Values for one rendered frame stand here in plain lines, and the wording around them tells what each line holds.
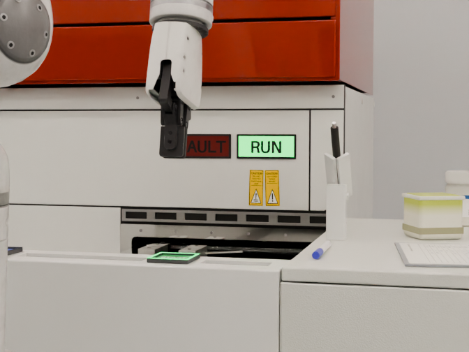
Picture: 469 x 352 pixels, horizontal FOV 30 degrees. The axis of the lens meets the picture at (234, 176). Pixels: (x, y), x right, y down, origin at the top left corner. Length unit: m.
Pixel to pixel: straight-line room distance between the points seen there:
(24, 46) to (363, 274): 0.48
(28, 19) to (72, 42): 0.93
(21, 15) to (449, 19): 2.45
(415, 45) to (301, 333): 2.18
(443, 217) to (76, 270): 0.56
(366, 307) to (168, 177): 0.78
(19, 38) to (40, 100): 1.01
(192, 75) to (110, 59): 0.62
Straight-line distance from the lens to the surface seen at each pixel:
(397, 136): 3.16
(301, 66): 1.65
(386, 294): 1.07
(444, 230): 1.38
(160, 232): 1.76
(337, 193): 1.33
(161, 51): 1.13
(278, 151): 1.70
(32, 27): 0.87
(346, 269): 1.07
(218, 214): 1.74
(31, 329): 1.20
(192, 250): 1.64
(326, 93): 1.69
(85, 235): 1.84
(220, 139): 1.73
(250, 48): 1.67
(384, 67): 3.17
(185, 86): 1.13
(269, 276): 1.08
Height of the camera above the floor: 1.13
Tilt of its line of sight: 3 degrees down
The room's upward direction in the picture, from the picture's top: straight up
